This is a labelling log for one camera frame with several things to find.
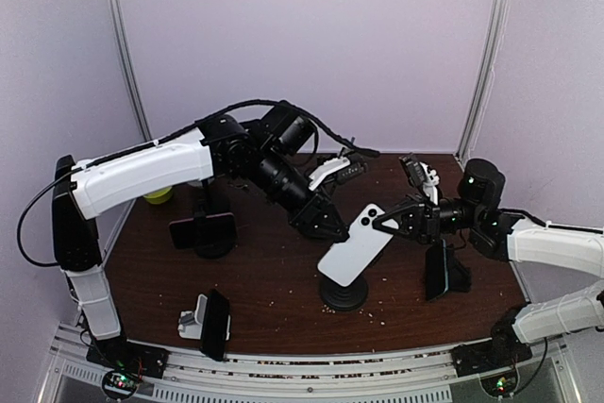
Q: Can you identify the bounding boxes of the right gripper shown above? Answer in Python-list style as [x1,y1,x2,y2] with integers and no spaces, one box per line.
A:
[371,193,482,246]

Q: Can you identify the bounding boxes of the white smartphone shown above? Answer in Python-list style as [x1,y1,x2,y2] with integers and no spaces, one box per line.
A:
[317,204,394,287]

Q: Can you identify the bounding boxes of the black phone teal edge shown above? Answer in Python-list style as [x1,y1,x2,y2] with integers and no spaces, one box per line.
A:
[425,240,449,301]

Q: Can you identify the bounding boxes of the black round-base phone stand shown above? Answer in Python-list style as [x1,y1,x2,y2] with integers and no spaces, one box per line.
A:
[317,250,383,311]

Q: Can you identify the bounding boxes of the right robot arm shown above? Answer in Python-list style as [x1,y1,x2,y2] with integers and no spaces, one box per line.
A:
[372,158,603,367]

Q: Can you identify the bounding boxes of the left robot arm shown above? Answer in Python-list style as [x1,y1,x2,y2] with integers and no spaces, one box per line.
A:
[51,99,351,369]

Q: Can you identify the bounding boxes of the black folding wedge stand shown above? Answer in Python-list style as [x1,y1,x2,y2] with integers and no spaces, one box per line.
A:
[445,251,472,293]

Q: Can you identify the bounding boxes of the black phone pink edge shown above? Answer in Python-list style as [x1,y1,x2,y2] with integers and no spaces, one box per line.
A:
[169,212,237,249]

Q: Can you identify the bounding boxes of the black stand left centre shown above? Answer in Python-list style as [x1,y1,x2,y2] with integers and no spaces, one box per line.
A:
[193,180,237,260]

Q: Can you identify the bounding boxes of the black phone front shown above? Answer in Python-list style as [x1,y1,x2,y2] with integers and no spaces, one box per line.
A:
[200,289,230,361]

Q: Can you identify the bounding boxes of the white desktop phone stand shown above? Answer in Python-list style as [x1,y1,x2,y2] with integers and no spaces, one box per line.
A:
[177,294,208,340]

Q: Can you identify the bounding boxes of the green bowl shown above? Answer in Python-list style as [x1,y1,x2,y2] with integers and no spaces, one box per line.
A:
[143,187,174,205]

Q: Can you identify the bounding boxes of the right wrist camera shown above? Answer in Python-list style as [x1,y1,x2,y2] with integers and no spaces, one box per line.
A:
[399,153,441,205]

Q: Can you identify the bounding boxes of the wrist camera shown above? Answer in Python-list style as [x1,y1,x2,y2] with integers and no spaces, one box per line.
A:
[399,153,441,205]
[309,152,368,192]

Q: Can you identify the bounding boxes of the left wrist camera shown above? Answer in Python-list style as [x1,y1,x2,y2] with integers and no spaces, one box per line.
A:
[309,152,368,192]

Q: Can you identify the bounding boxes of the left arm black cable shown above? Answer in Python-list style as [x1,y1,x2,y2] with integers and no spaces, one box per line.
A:
[18,98,381,268]

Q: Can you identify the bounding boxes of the front aluminium rail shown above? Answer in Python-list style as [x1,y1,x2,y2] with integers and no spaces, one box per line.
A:
[42,322,581,403]

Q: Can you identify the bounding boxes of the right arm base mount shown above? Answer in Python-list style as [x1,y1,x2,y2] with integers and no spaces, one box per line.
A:
[451,323,532,399]

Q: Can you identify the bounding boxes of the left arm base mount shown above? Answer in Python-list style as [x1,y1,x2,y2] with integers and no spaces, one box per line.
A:
[86,341,169,401]

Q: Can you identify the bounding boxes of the right aluminium frame post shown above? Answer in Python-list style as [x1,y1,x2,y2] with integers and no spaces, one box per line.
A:
[455,0,510,165]

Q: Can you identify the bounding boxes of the aluminium frame post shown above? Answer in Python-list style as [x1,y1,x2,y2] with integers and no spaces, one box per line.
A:
[107,0,152,142]
[455,0,510,165]

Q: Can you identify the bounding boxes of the left aluminium frame post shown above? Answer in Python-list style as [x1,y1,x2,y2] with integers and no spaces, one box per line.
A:
[107,0,152,142]

